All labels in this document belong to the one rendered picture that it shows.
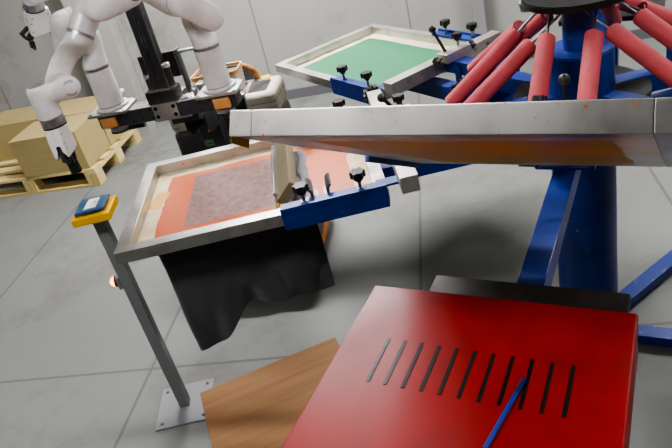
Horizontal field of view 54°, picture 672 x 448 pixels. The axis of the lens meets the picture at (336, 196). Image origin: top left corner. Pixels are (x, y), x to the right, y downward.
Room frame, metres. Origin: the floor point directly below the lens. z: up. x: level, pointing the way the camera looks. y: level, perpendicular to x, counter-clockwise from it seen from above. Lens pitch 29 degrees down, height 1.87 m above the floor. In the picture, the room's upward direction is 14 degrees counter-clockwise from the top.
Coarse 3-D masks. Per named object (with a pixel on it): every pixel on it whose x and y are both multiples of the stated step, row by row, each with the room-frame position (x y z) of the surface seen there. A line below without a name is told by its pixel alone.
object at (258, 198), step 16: (320, 176) 1.82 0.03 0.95; (336, 176) 1.79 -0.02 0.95; (224, 192) 1.87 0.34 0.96; (240, 192) 1.85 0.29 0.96; (256, 192) 1.82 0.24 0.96; (320, 192) 1.72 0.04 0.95; (176, 208) 1.85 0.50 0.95; (192, 208) 1.82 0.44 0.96; (208, 208) 1.79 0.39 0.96; (224, 208) 1.77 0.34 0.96; (240, 208) 1.74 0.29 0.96; (256, 208) 1.72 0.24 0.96; (272, 208) 1.69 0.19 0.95; (160, 224) 1.77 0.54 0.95; (176, 224) 1.74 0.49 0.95; (192, 224) 1.72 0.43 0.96; (208, 224) 1.69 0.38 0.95
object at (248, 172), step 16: (256, 160) 2.06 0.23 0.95; (320, 160) 1.93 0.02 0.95; (336, 160) 1.90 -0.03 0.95; (192, 176) 2.06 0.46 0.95; (208, 176) 2.02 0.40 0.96; (224, 176) 1.99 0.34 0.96; (240, 176) 1.96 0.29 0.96; (256, 176) 1.93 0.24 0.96; (176, 192) 1.96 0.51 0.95; (192, 192) 1.93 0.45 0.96; (208, 192) 1.90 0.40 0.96
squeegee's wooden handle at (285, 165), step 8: (280, 144) 1.99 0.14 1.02; (280, 152) 1.94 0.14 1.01; (288, 152) 1.88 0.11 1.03; (280, 160) 1.88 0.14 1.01; (288, 160) 1.82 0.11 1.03; (280, 168) 1.83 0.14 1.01; (288, 168) 1.76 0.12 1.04; (280, 176) 1.78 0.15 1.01; (288, 176) 1.71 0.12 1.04; (280, 184) 1.73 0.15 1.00; (288, 184) 1.67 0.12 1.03; (280, 192) 1.69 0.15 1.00; (288, 192) 1.67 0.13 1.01; (280, 200) 1.67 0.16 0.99; (288, 200) 1.67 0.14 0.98
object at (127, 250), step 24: (264, 144) 2.13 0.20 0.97; (168, 168) 2.14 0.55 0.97; (144, 192) 1.95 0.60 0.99; (144, 216) 1.84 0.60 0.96; (264, 216) 1.59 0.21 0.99; (120, 240) 1.67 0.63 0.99; (168, 240) 1.60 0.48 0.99; (192, 240) 1.59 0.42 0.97; (216, 240) 1.59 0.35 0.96; (120, 264) 1.60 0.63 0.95
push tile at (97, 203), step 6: (90, 198) 2.05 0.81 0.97; (96, 198) 2.04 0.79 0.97; (102, 198) 2.03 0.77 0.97; (108, 198) 2.04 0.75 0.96; (84, 204) 2.02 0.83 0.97; (90, 204) 2.01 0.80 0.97; (96, 204) 1.99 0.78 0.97; (102, 204) 1.98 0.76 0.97; (78, 210) 1.98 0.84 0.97; (84, 210) 1.97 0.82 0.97; (90, 210) 1.96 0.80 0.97; (96, 210) 1.96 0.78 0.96
